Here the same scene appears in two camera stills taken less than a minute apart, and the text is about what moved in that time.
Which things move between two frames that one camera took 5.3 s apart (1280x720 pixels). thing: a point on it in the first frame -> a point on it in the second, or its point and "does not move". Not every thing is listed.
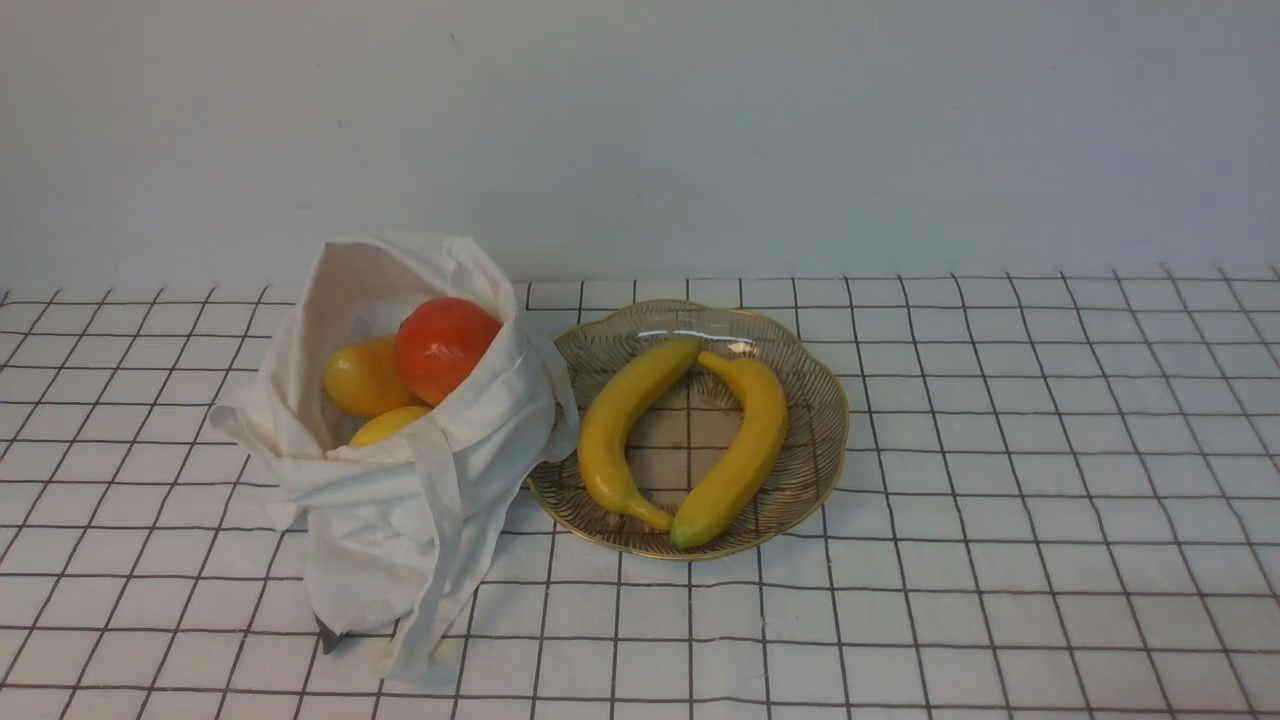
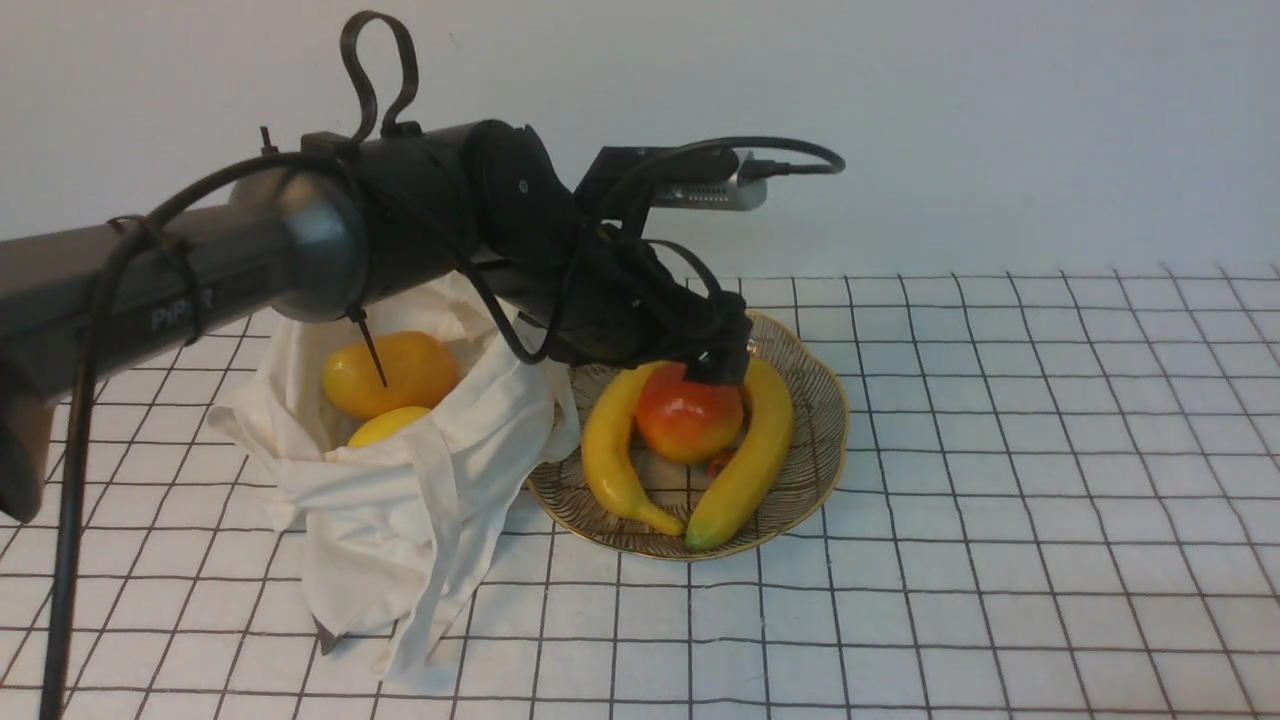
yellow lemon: x=387 y=424 does not move
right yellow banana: x=765 y=409 does not move
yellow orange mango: x=362 y=380 does not move
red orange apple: x=439 y=343 -> x=687 y=421
